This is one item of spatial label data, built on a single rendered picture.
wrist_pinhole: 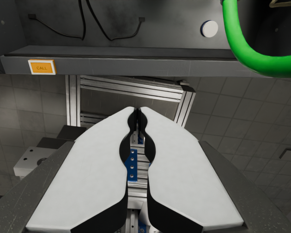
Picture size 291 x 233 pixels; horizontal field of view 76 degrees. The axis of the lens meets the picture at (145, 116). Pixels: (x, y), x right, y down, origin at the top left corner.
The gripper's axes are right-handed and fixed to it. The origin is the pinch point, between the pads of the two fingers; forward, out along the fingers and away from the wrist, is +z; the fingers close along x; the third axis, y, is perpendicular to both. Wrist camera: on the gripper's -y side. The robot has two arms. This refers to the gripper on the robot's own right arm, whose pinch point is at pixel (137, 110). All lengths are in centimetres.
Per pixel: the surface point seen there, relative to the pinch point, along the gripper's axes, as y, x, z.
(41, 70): 6.9, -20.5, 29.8
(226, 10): -5.5, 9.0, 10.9
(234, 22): -4.6, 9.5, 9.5
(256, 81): 43, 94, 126
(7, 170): 140, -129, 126
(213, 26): -1.5, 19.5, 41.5
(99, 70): 7.1, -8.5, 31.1
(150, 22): -1.9, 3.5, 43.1
